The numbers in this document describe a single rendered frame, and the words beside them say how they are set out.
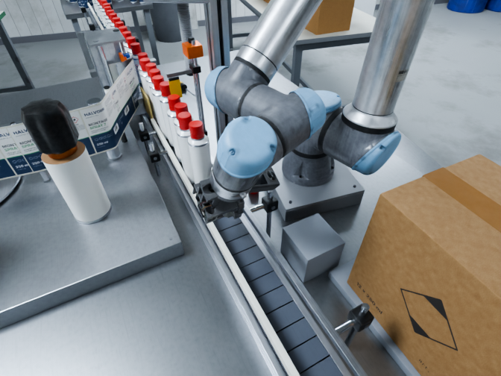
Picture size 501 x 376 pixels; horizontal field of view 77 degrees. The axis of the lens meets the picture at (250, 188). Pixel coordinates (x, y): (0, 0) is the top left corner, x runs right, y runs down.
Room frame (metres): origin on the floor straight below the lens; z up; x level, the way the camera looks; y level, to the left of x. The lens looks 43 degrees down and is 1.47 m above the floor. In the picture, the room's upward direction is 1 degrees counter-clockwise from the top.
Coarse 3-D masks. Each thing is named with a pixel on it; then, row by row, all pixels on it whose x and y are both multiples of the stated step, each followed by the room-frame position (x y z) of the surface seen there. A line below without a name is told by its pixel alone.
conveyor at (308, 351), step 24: (168, 144) 0.85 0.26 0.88; (240, 240) 0.46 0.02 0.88; (240, 264) 0.39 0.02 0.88; (264, 264) 0.39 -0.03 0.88; (240, 288) 0.33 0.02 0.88; (264, 288) 0.33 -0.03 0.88; (264, 312) 0.28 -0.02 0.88; (288, 312) 0.28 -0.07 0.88; (288, 336) 0.24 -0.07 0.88; (312, 336) 0.23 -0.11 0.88; (312, 360) 0.19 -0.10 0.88
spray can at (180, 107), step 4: (176, 104) 0.73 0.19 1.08; (180, 104) 0.73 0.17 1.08; (184, 104) 0.73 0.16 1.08; (176, 108) 0.71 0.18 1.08; (180, 108) 0.71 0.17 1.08; (184, 108) 0.71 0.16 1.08; (176, 112) 0.71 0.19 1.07; (180, 112) 0.71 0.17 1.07; (176, 116) 0.72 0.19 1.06; (176, 120) 0.72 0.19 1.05; (192, 120) 0.72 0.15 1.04; (176, 124) 0.71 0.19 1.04; (176, 128) 0.71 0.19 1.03; (176, 132) 0.71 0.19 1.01; (180, 156) 0.71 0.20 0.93
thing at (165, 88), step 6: (162, 84) 0.84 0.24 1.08; (168, 84) 0.84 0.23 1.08; (162, 90) 0.84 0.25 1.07; (168, 90) 0.84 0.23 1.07; (162, 96) 0.85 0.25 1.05; (162, 102) 0.83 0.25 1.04; (162, 108) 0.84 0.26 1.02; (168, 108) 0.83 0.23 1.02; (168, 126) 0.83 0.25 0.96; (168, 132) 0.83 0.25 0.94; (168, 138) 0.84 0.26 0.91
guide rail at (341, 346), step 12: (252, 216) 0.46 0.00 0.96; (264, 240) 0.39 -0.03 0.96; (276, 252) 0.36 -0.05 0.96; (288, 264) 0.33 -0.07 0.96; (288, 276) 0.31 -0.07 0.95; (300, 288) 0.29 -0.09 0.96; (312, 300) 0.26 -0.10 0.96; (312, 312) 0.25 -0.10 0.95; (324, 324) 0.22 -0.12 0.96; (336, 336) 0.20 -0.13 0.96; (336, 348) 0.19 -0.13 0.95; (348, 348) 0.18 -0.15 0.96; (348, 360) 0.17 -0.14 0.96; (360, 372) 0.15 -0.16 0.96
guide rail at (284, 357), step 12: (180, 168) 0.68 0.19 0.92; (216, 240) 0.43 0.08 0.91; (228, 252) 0.40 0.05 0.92; (228, 264) 0.38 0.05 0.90; (240, 276) 0.34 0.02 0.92; (252, 300) 0.29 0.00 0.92; (264, 324) 0.24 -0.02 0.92; (276, 336) 0.22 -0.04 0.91; (276, 348) 0.20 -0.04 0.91; (288, 360) 0.18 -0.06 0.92; (288, 372) 0.17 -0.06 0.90
